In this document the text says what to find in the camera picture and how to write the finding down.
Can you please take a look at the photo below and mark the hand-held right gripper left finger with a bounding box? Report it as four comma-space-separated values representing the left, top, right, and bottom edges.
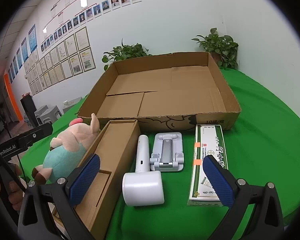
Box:
17, 154, 101, 240

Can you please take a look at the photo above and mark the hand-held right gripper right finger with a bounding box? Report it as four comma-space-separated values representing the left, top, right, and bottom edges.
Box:
202, 155, 285, 240

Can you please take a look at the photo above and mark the green and white carton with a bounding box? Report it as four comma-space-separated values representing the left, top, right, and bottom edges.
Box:
187, 124, 229, 207

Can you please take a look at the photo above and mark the narrow long cardboard box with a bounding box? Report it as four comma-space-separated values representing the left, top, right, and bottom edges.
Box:
51, 120, 141, 233

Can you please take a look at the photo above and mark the white handheld device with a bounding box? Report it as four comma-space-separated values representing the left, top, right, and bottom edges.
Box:
122, 134, 165, 207

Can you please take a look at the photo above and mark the white folding phone stand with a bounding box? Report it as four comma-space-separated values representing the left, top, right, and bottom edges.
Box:
149, 132, 185, 172

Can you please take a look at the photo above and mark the large cardboard box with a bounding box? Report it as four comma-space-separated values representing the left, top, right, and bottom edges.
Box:
77, 52, 242, 133

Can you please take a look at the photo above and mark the person's left hand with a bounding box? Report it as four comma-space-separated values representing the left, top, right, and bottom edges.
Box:
0, 164, 24, 212

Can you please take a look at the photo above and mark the black cabinet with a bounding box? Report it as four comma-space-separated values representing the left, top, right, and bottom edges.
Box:
20, 95, 38, 128

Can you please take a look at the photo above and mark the grey plastic stool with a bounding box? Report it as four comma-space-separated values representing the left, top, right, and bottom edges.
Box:
62, 97, 83, 114
39, 110, 63, 126
34, 106, 56, 120

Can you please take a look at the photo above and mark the pink pig plush toy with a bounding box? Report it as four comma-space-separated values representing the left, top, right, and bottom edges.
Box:
31, 113, 100, 184

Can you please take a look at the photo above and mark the green tablecloth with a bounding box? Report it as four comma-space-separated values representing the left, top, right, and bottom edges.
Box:
20, 69, 300, 240

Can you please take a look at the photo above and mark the group of framed certificates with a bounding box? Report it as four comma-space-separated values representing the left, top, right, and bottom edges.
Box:
24, 26, 97, 97

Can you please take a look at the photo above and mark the bushy potted green plant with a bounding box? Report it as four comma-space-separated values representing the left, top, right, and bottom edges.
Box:
102, 39, 153, 71

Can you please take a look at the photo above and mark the potted plant in brown pot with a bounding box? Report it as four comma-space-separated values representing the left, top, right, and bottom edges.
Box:
191, 28, 239, 70

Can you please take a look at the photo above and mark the row of portrait photos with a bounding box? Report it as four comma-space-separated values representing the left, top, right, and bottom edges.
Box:
40, 0, 143, 53

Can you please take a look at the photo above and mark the row of blue wall posters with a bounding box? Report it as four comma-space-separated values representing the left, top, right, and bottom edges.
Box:
7, 24, 38, 83

